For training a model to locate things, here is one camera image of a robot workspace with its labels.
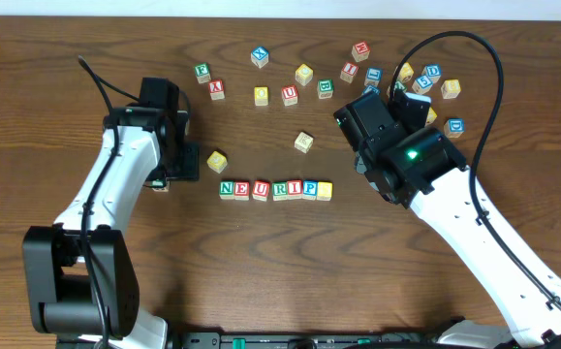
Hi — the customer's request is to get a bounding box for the yellow S wooden block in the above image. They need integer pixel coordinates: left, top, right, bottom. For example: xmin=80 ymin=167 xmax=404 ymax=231
xmin=316 ymin=181 xmax=333 ymax=201

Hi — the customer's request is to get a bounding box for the green R wooden block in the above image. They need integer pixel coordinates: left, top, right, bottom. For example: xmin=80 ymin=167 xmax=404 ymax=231
xmin=271 ymin=181 xmax=288 ymax=201

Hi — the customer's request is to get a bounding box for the green J wooden block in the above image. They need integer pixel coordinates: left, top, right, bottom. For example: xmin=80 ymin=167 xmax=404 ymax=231
xmin=150 ymin=180 xmax=170 ymax=192

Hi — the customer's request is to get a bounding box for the yellow picture wooden block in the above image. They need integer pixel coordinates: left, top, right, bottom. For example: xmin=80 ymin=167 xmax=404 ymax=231
xmin=425 ymin=108 xmax=437 ymax=125

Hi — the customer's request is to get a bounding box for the blue 5 wooden block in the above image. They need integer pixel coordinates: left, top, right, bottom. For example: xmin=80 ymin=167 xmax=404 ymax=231
xmin=412 ymin=75 xmax=433 ymax=95

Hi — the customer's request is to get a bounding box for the red block far top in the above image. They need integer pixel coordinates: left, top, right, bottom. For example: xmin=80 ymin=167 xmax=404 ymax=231
xmin=352 ymin=41 xmax=371 ymax=63

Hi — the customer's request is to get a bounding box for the green F wooden block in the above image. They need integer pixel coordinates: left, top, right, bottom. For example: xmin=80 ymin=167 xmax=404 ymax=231
xmin=194 ymin=63 xmax=211 ymax=84

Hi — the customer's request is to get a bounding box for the yellow monkey picture block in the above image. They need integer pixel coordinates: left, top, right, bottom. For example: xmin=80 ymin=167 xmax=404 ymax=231
xmin=397 ymin=62 xmax=414 ymax=83

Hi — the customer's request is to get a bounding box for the green N wooden block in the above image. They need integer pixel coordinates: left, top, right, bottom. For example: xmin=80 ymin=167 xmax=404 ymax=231
xmin=219 ymin=180 xmax=235 ymax=200

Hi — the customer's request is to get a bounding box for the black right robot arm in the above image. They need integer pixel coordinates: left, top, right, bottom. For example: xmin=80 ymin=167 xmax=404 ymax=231
xmin=348 ymin=125 xmax=561 ymax=348

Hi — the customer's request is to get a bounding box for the red u block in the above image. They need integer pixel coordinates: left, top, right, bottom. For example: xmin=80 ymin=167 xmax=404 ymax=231
xmin=252 ymin=180 xmax=270 ymax=202
xmin=281 ymin=84 xmax=298 ymax=107

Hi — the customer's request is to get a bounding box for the yellow block lower left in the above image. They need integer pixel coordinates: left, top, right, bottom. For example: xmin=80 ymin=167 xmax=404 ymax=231
xmin=206 ymin=150 xmax=228 ymax=174

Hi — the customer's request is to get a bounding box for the green Z wooden block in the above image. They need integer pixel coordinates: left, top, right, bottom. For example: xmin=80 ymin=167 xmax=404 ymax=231
xmin=387 ymin=80 xmax=407 ymax=97

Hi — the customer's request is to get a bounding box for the blue D block far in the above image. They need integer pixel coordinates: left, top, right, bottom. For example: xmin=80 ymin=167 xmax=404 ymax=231
xmin=421 ymin=64 xmax=442 ymax=83

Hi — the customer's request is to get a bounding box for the green B wooden block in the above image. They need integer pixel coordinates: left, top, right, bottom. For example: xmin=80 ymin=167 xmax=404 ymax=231
xmin=317 ymin=79 xmax=334 ymax=99

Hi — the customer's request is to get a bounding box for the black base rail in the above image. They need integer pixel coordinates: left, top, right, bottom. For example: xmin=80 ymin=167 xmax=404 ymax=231
xmin=166 ymin=332 xmax=460 ymax=349

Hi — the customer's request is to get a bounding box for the yellow O side block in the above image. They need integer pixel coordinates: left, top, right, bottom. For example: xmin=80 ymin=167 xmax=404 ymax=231
xmin=294 ymin=132 xmax=314 ymax=154

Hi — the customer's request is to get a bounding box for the red Y wooden block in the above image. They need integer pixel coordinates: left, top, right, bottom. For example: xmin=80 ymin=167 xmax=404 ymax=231
xmin=208 ymin=79 xmax=225 ymax=100

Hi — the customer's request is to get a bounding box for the blue T wooden block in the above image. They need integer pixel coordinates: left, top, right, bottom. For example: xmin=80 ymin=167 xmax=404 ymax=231
xmin=362 ymin=85 xmax=381 ymax=95

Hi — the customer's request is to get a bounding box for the yellow block centre top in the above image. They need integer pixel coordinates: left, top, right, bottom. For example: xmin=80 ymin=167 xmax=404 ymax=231
xmin=295 ymin=64 xmax=314 ymax=86

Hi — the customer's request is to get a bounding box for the red i block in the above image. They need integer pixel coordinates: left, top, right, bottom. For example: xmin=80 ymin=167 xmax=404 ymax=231
xmin=287 ymin=179 xmax=303 ymax=200
xmin=340 ymin=62 xmax=358 ymax=83

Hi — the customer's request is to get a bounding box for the blue d block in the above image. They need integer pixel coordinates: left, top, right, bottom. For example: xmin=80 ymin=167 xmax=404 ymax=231
xmin=444 ymin=118 xmax=465 ymax=139
xmin=421 ymin=64 xmax=442 ymax=83

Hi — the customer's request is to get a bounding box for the blue X wooden block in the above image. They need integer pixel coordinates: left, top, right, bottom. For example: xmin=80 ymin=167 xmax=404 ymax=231
xmin=250 ymin=47 xmax=269 ymax=69

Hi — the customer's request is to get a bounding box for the yellow O top block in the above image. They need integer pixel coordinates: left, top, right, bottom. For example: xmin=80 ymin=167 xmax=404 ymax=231
xmin=254 ymin=86 xmax=269 ymax=107

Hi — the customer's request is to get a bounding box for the yellow 8 wooden block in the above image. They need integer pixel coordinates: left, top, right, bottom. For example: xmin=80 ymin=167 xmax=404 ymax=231
xmin=441 ymin=79 xmax=462 ymax=100

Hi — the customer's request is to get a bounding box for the blue P wooden block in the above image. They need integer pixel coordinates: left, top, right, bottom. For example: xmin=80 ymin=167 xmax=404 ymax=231
xmin=302 ymin=180 xmax=318 ymax=201

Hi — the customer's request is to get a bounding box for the blue L wooden block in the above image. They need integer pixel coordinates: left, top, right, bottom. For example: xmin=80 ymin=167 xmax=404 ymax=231
xmin=364 ymin=67 xmax=383 ymax=87

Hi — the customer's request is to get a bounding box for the red E wooden block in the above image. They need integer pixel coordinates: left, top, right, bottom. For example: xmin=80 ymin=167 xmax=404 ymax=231
xmin=234 ymin=181 xmax=250 ymax=201

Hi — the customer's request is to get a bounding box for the blue D block near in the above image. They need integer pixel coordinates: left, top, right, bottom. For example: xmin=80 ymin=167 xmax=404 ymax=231
xmin=444 ymin=118 xmax=465 ymax=139

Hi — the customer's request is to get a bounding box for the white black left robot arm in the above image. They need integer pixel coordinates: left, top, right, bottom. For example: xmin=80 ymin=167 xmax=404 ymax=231
xmin=22 ymin=106 xmax=198 ymax=348

